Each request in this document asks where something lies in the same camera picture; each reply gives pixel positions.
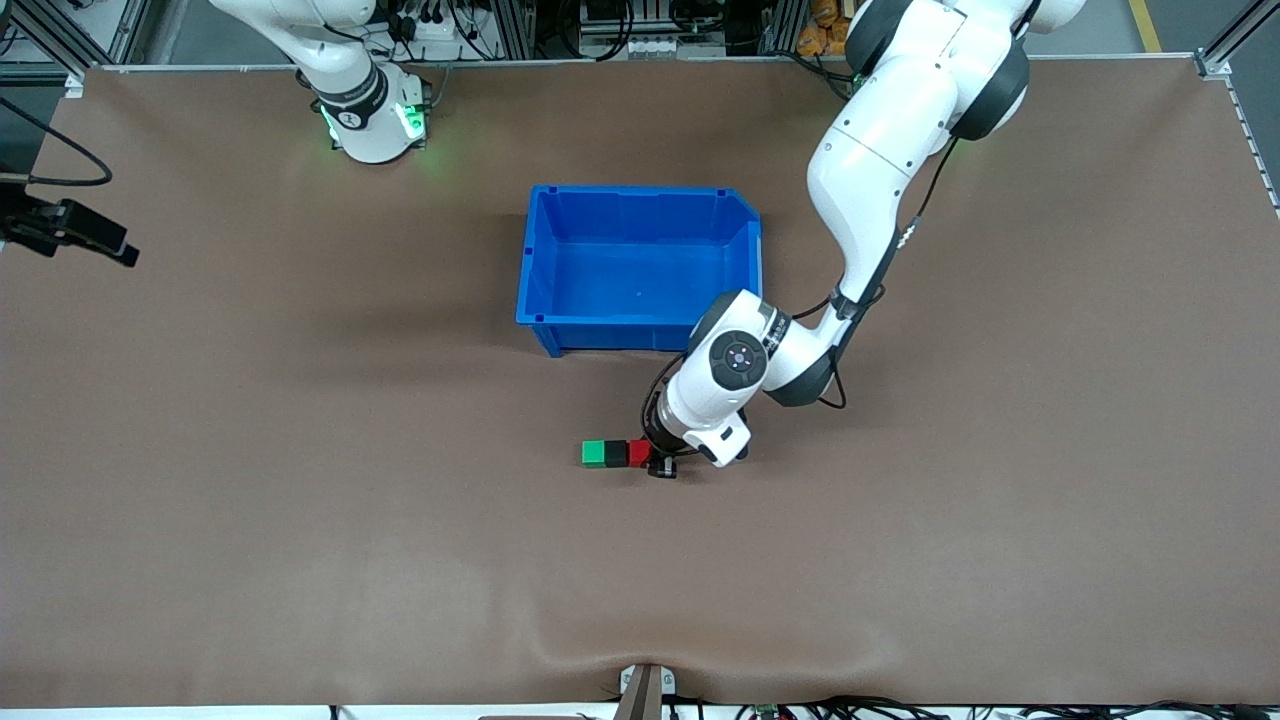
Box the blue plastic storage bin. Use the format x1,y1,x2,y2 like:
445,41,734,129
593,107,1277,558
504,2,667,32
515,184,767,362

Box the metal table clamp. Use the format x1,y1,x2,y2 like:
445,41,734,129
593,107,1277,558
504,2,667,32
617,662,677,720

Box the brown table mat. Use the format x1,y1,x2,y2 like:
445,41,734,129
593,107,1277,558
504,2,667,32
0,55,1280,709

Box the white power strip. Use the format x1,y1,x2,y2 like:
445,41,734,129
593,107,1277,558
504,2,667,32
385,0,476,49

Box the control cabinet with wiring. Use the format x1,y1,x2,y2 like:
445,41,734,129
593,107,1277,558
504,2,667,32
480,0,801,63

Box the orange snack bags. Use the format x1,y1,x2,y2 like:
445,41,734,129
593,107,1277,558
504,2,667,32
796,0,853,58

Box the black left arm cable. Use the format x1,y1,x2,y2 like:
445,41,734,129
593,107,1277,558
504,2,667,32
640,140,961,463

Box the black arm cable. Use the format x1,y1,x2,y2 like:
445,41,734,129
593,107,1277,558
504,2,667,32
640,140,961,463
0,98,113,188

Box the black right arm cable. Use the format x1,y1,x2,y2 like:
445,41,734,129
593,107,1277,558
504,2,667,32
0,98,113,188

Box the aluminium frame profile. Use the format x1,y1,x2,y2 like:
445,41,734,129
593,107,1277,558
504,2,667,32
8,0,153,99
1195,0,1280,211

